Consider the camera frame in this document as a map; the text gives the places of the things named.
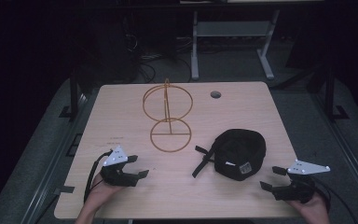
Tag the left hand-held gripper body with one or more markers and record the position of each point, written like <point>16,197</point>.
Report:
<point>118,179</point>

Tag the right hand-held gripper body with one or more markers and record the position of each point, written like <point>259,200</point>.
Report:
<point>295,193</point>

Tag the black cap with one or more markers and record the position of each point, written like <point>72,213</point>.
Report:
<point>239,152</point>

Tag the person's right hand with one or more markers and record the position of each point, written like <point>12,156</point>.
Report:
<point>313,211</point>

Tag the person's left hand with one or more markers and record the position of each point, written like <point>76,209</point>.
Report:
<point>98,196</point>

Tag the black tape strip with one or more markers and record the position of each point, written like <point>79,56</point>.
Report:
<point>64,189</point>

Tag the aluminium frame rail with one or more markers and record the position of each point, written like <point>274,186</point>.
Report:
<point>56,155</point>
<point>345,140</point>

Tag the black upright post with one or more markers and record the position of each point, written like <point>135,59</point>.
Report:
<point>329,93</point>
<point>73,93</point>

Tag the grey metal table frame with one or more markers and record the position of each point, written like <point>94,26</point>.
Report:
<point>233,29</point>

